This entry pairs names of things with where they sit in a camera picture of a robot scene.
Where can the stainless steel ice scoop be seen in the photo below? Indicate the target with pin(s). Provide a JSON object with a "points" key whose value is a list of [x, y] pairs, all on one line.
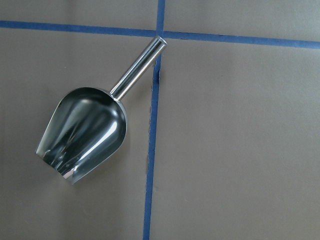
{"points": [[90, 124]]}

